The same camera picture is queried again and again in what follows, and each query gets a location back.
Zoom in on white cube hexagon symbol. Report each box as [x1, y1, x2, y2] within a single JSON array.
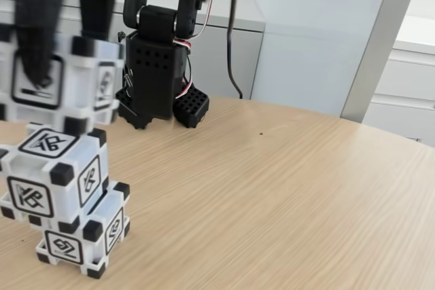
[[35, 181, 131, 279]]

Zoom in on white cube zigzag symbol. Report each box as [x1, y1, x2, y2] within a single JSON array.
[[0, 33, 126, 134]]

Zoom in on grey metal pillar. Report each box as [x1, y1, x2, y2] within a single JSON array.
[[339, 0, 424, 125]]

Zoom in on black round table clamp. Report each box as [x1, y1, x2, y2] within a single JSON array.
[[122, 65, 135, 100]]

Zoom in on white cube crossed symbol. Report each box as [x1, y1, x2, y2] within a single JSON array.
[[0, 127, 109, 233]]

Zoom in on red white arm servo cable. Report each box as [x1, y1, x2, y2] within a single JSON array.
[[175, 0, 215, 50]]

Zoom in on white drawer cabinet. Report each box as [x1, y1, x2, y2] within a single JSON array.
[[362, 40, 435, 148]]

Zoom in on black camera cable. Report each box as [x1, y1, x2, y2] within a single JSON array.
[[226, 0, 244, 100]]

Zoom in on red white base wires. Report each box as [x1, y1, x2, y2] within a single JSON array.
[[175, 47, 194, 99]]

